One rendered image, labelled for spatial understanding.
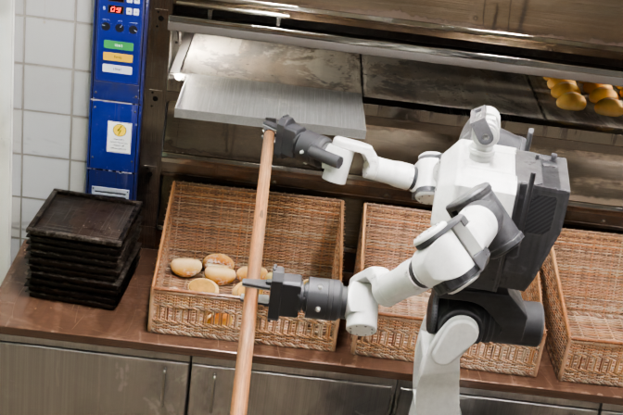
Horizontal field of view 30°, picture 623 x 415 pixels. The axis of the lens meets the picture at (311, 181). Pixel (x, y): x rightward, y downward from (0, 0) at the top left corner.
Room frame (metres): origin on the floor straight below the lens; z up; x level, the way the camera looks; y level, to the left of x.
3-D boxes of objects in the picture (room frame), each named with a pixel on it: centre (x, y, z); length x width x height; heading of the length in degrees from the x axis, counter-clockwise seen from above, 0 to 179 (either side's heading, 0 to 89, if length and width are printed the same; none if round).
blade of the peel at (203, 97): (3.25, 0.15, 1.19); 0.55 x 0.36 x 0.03; 93
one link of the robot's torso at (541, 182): (2.52, -0.45, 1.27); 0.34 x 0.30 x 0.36; 175
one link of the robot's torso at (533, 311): (2.52, -0.48, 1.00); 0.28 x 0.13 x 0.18; 93
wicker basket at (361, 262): (3.12, -0.45, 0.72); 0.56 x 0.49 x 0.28; 91
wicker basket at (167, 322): (3.10, 0.15, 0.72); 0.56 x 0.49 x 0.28; 93
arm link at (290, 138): (2.95, 0.05, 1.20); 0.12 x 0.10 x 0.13; 58
